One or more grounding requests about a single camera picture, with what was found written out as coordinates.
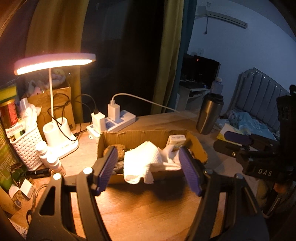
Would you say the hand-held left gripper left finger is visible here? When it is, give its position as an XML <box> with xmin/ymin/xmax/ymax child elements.
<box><xmin>26</xmin><ymin>146</ymin><xmax>119</xmax><ymax>241</ymax></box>

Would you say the white power strip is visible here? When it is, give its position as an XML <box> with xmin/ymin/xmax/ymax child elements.
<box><xmin>87</xmin><ymin>110</ymin><xmax>136</xmax><ymax>141</ymax></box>

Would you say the white woven basket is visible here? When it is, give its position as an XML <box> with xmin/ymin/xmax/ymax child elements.
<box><xmin>9</xmin><ymin>122</ymin><xmax>44</xmax><ymax>171</ymax></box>

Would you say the fuzzy cloth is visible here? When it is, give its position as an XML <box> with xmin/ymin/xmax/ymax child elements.
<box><xmin>103</xmin><ymin>145</ymin><xmax>126</xmax><ymax>173</ymax></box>

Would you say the clear water bottle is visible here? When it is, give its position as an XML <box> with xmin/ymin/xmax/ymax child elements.
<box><xmin>211</xmin><ymin>77</ymin><xmax>224</xmax><ymax>95</ymax></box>

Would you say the light blue blanket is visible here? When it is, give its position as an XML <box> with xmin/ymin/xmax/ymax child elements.
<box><xmin>228</xmin><ymin>111</ymin><xmax>277</xmax><ymax>141</ymax></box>

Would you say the white charging cable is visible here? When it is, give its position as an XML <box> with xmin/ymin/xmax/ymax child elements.
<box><xmin>110</xmin><ymin>93</ymin><xmax>181</xmax><ymax>114</ymax></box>

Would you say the steel tumbler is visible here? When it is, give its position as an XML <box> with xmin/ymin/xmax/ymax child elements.
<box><xmin>196</xmin><ymin>93</ymin><xmax>224</xmax><ymax>135</ymax></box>

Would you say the plush toy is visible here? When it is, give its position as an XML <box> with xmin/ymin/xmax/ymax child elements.
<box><xmin>26</xmin><ymin>68</ymin><xmax>66</xmax><ymax>96</ymax></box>

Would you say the yellow curtain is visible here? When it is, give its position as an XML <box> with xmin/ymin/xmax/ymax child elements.
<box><xmin>150</xmin><ymin>0</ymin><xmax>184</xmax><ymax>114</ymax></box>
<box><xmin>25</xmin><ymin>0</ymin><xmax>89</xmax><ymax>123</ymax></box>

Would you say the large white charger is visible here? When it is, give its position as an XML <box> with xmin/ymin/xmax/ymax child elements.
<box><xmin>107</xmin><ymin>103</ymin><xmax>121</xmax><ymax>121</ymax></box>

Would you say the grey padded headboard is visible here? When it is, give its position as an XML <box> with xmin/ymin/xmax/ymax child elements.
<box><xmin>228</xmin><ymin>67</ymin><xmax>290</xmax><ymax>139</ymax></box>

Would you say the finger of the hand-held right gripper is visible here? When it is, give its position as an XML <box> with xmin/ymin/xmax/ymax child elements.
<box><xmin>213</xmin><ymin>140</ymin><xmax>257</xmax><ymax>163</ymax></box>
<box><xmin>224</xmin><ymin>130</ymin><xmax>278</xmax><ymax>150</ymax></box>

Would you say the yellow green sponge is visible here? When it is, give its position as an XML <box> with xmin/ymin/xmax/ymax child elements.
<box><xmin>0</xmin><ymin>84</ymin><xmax>18</xmax><ymax>101</ymax></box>

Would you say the small white bottle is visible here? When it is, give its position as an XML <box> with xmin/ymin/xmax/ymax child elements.
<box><xmin>46</xmin><ymin>154</ymin><xmax>66</xmax><ymax>176</ymax></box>
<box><xmin>36</xmin><ymin>141</ymin><xmax>49</xmax><ymax>160</ymax></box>

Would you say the small white carton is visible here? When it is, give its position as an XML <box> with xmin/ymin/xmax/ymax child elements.
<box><xmin>9</xmin><ymin>179</ymin><xmax>35</xmax><ymax>201</ymax></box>

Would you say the white air conditioner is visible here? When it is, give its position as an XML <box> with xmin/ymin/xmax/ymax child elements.
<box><xmin>206</xmin><ymin>6</ymin><xmax>248</xmax><ymax>29</ymax></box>

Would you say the green glass bottle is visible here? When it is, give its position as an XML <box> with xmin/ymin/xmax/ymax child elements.
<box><xmin>10</xmin><ymin>163</ymin><xmax>27</xmax><ymax>186</ymax></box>

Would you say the teal curtain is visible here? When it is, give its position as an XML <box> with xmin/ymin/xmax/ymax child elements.
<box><xmin>179</xmin><ymin>0</ymin><xmax>197</xmax><ymax>56</ymax></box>

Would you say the white desk lamp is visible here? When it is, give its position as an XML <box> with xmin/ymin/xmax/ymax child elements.
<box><xmin>14</xmin><ymin>53</ymin><xmax>96</xmax><ymax>160</ymax></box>

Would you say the brown cardboard carton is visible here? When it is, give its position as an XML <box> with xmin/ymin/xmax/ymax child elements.
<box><xmin>27</xmin><ymin>86</ymin><xmax>75</xmax><ymax>139</ymax></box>

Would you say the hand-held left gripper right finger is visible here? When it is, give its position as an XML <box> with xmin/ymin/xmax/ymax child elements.
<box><xmin>179</xmin><ymin>147</ymin><xmax>271</xmax><ymax>241</ymax></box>

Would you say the white wrapped packet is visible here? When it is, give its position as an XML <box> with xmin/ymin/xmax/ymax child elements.
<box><xmin>165</xmin><ymin>135</ymin><xmax>187</xmax><ymax>153</ymax></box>

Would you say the red can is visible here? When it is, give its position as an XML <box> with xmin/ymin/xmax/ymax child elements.
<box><xmin>0</xmin><ymin>98</ymin><xmax>18</xmax><ymax>128</ymax></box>

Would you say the black charging cable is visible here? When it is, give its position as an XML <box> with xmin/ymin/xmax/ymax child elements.
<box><xmin>47</xmin><ymin>94</ymin><xmax>99</xmax><ymax>139</ymax></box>

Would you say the small white charger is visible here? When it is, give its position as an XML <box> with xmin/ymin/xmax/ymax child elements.
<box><xmin>91</xmin><ymin>112</ymin><xmax>106</xmax><ymax>134</ymax></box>

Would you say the white towel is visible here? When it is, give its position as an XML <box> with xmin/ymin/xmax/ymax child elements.
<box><xmin>123</xmin><ymin>141</ymin><xmax>183</xmax><ymax>184</ymax></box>

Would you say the black monitor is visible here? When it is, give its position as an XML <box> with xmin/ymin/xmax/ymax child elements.
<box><xmin>183</xmin><ymin>53</ymin><xmax>221</xmax><ymax>87</ymax></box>

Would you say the cardboard box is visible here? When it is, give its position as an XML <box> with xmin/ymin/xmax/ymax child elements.
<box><xmin>97</xmin><ymin>130</ymin><xmax>208</xmax><ymax>184</ymax></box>

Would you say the black flashlight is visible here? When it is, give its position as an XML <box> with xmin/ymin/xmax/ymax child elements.
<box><xmin>26</xmin><ymin>168</ymin><xmax>51</xmax><ymax>179</ymax></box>

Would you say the green printed box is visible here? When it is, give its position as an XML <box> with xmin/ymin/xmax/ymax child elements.
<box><xmin>0</xmin><ymin>120</ymin><xmax>16</xmax><ymax>193</ymax></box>

